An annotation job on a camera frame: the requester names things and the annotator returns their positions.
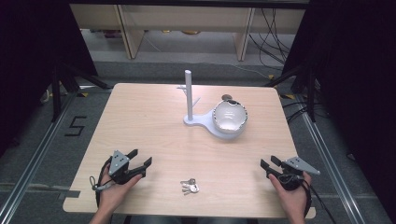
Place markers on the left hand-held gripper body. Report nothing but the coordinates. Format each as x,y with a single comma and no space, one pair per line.
118,161

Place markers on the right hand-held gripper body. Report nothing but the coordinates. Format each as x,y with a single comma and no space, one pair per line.
294,174

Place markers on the person's right hand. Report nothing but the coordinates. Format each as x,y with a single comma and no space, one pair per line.
292,199

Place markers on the person's left hand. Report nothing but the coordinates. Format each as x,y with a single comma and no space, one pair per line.
113,193

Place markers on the bunch of silver keys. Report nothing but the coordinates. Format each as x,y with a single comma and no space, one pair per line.
190,186

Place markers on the grey tape strip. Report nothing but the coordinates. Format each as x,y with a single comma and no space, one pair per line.
69,194

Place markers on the white bowl with jagged rim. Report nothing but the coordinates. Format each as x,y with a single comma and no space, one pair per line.
229,115

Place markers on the white stand with pole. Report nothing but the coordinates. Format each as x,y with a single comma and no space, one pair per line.
199,119

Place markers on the black metal stand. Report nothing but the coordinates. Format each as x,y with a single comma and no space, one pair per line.
309,93
57,93

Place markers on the small round brown object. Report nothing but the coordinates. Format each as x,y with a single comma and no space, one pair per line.
226,96

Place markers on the black curtain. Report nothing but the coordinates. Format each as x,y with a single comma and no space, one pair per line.
28,62
358,77

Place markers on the light wooden desk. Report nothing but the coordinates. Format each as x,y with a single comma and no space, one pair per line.
186,17

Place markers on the aluminium floor rail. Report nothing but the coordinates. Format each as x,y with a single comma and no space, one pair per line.
34,165
330,165

